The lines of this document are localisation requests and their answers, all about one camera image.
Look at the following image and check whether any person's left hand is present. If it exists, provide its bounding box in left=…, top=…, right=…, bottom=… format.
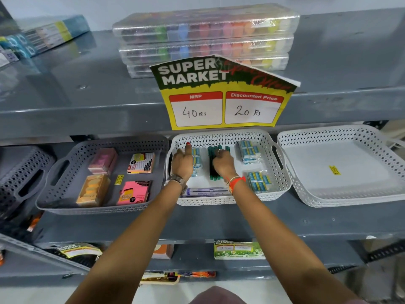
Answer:
left=170, top=142, right=194, bottom=182

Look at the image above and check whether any person's right hand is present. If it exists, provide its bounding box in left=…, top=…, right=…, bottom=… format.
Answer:
left=212, top=149, right=239, bottom=181

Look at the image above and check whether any bunch of green markers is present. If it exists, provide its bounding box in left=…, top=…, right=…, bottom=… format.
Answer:
left=208, top=144, right=231, bottom=182

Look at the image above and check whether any person's left forearm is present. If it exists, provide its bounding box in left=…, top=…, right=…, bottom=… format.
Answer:
left=65, top=183, right=188, bottom=304

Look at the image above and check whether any person's right forearm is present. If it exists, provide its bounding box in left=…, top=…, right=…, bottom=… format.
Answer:
left=231, top=182, right=359, bottom=304

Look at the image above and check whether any blue eraser packet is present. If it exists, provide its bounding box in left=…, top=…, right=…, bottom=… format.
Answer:
left=191, top=148, right=203, bottom=177
left=237, top=140, right=262, bottom=164
left=246, top=170, right=273, bottom=194

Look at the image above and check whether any clear pen packet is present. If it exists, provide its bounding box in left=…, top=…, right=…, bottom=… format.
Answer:
left=182, top=187, right=232, bottom=198

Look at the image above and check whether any white perforated plastic basket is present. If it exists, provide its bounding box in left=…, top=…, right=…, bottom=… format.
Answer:
left=165, top=129, right=292, bottom=207

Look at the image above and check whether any silver wristwatch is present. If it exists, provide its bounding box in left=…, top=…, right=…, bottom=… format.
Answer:
left=164, top=174, right=188, bottom=191

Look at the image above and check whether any yellow pink sticky note pack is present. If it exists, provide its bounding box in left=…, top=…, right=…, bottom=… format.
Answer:
left=127, top=152, right=156, bottom=175

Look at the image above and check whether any green price sign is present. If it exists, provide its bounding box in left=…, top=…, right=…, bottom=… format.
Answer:
left=213, top=239, right=266, bottom=261

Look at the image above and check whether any clear case of coloured markers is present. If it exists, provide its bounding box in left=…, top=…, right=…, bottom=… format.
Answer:
left=119, top=35, right=294, bottom=65
left=126, top=54, right=289, bottom=79
left=112, top=3, right=300, bottom=45

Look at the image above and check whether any orange white box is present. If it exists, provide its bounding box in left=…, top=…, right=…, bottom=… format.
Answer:
left=151, top=244, right=175, bottom=260

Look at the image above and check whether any pink sticky note block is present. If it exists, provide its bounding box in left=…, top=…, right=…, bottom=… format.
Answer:
left=88, top=147, right=118, bottom=175

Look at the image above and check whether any orange flat packet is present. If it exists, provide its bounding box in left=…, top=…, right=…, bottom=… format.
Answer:
left=178, top=271, right=217, bottom=278

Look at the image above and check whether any empty white perforated basket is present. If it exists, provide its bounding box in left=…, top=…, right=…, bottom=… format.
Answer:
left=277, top=124, right=405, bottom=208

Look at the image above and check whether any grey perforated plastic basket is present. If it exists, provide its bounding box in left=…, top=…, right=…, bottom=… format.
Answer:
left=35, top=135, right=169, bottom=216

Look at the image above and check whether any orange sticky note block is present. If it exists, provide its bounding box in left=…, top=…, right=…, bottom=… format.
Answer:
left=76, top=174, right=111, bottom=208

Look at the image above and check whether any grey metal shelving rack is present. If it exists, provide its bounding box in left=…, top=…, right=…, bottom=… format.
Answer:
left=0, top=8, right=405, bottom=287

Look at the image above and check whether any yellow black packet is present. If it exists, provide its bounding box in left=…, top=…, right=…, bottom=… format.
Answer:
left=139, top=272, right=181, bottom=285

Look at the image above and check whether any curled yellow price sign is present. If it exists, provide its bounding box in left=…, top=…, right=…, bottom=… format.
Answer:
left=56, top=243, right=104, bottom=261

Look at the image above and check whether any dark grey perforated basket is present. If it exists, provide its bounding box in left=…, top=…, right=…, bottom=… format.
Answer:
left=0, top=146, right=56, bottom=219

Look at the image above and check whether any blue yellow marker box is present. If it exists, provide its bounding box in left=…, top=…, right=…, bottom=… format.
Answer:
left=23, top=14, right=91, bottom=57

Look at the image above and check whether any blue patterned packet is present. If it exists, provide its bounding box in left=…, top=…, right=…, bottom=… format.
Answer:
left=0, top=34, right=33, bottom=68

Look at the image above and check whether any orange thread bracelet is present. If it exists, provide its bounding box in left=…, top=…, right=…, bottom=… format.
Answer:
left=225, top=176, right=247, bottom=194

